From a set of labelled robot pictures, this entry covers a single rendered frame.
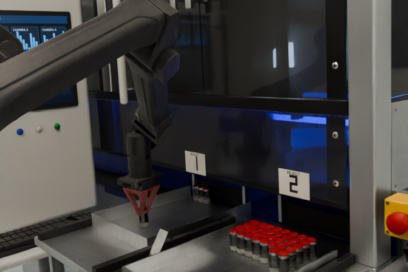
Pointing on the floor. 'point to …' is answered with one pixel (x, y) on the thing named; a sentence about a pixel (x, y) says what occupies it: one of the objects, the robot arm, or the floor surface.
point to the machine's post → (369, 112)
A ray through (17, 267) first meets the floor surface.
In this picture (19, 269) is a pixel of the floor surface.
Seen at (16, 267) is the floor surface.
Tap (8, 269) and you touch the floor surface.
